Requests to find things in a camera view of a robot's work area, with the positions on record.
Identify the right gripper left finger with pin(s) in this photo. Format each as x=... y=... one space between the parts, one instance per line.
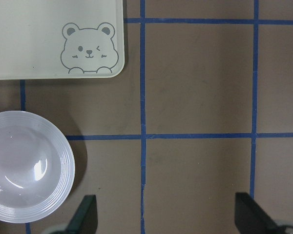
x=84 y=220

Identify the cream bear tray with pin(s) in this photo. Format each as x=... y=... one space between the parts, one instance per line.
x=61 y=39

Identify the white round plate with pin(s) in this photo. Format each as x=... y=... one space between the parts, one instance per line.
x=37 y=167

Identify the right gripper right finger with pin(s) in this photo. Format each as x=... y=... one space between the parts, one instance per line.
x=250 y=218

